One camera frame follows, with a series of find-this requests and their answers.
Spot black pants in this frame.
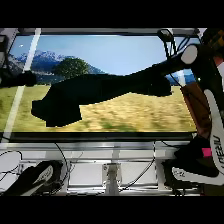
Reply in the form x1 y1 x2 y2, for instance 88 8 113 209
30 72 158 128

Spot black garment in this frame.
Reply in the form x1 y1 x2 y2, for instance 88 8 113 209
173 134 214 164

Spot pink garment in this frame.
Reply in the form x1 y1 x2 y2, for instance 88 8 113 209
201 147 213 158

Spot checked garment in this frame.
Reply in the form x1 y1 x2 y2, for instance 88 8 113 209
201 28 224 51

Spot silver frame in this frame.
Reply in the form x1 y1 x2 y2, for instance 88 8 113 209
0 28 224 196

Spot black cable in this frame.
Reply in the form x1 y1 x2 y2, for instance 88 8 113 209
0 149 24 184
120 141 158 193
54 142 70 184

